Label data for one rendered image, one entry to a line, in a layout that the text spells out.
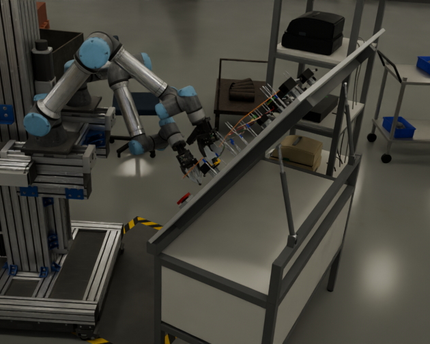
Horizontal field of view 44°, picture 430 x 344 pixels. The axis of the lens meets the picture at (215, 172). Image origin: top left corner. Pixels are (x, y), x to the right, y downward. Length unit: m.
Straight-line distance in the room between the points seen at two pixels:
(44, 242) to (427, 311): 2.37
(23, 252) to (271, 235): 1.46
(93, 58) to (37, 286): 1.49
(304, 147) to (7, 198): 1.78
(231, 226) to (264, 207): 0.25
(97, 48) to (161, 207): 2.21
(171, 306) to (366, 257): 1.81
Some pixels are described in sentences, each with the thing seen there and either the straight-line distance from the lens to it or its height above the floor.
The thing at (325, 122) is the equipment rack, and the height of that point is 1.06.
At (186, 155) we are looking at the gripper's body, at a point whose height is 1.16.
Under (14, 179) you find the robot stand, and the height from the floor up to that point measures 1.04.
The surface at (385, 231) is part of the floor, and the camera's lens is 4.31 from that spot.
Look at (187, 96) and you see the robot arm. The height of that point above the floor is 1.48.
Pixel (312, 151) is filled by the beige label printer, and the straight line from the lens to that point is 3.39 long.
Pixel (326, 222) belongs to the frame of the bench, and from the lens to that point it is 2.79.
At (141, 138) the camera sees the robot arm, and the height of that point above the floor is 1.19.
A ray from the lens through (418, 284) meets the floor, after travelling 3.88.
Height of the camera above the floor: 2.32
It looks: 29 degrees down
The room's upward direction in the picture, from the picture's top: 3 degrees clockwise
